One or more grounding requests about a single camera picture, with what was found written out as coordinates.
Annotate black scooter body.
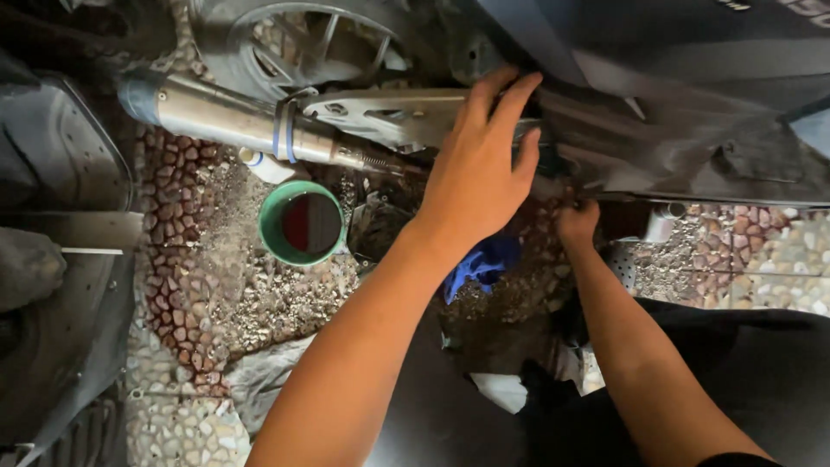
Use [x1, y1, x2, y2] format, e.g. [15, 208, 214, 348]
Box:
[0, 48, 145, 467]

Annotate motorcycle rear wheel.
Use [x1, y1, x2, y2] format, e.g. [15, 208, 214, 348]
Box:
[187, 0, 419, 101]

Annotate grey plastic bag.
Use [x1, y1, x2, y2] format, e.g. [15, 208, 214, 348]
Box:
[223, 333, 320, 437]

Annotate white cloth rag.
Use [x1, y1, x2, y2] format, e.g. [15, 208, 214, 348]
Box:
[469, 372, 530, 415]

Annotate person's right hand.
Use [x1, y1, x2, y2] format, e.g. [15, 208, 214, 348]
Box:
[555, 199, 603, 252]

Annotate white plastic bottle blue band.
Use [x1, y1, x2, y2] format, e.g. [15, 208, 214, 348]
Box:
[238, 147, 297, 185]

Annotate white plastic container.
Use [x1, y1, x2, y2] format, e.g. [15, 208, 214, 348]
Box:
[644, 202, 687, 245]

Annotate silver motorcycle swingarm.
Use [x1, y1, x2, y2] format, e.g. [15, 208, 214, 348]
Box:
[300, 87, 542, 155]

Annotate person's left hand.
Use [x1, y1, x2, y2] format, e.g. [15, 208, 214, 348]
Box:
[414, 65, 544, 255]

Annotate green bucket with dark oil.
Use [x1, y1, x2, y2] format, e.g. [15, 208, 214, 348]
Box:
[257, 179, 347, 267]

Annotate perforated metal strainer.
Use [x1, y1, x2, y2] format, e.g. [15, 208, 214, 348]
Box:
[608, 243, 640, 291]

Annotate silver motorcycle exhaust muffler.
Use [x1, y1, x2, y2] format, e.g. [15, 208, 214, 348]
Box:
[118, 69, 430, 177]

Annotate blue cloth rag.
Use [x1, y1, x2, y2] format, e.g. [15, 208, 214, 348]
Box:
[443, 233, 524, 305]

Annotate dark motorcycle fairing body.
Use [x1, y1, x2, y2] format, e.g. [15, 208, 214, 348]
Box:
[450, 0, 830, 210]

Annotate person's black trousers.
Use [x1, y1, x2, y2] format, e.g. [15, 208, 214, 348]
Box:
[363, 297, 830, 467]

